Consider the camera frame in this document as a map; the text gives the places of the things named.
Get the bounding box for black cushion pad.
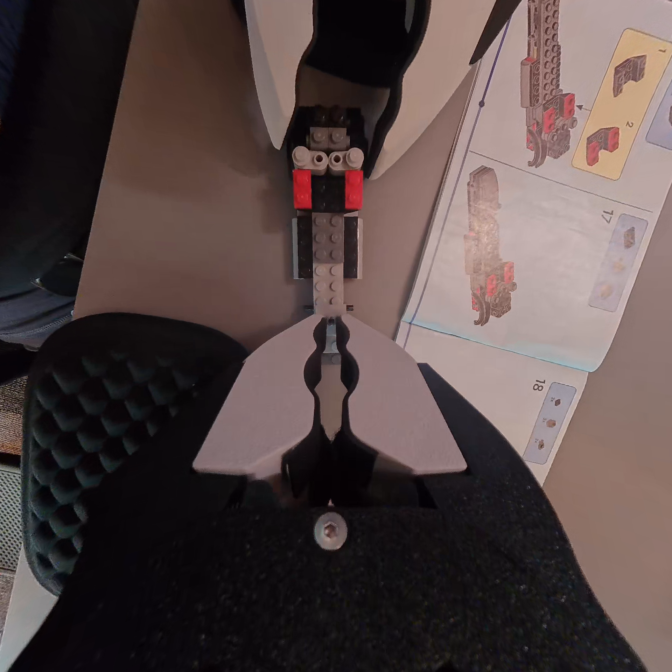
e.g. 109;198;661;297
302;0;423;90
21;313;250;596

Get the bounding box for brick instruction booklet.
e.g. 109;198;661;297
396;0;672;470

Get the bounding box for grey black toy brick model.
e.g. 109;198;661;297
286;105;365;318

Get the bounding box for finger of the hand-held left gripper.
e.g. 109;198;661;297
243;0;317;151
366;0;503;182

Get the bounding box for small light grey brick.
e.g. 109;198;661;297
322;316;343;366

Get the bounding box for person's black pants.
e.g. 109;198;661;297
0;0;140;384

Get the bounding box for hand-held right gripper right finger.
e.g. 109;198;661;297
340;315;469;494

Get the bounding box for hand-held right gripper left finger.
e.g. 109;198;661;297
192;315;329;497

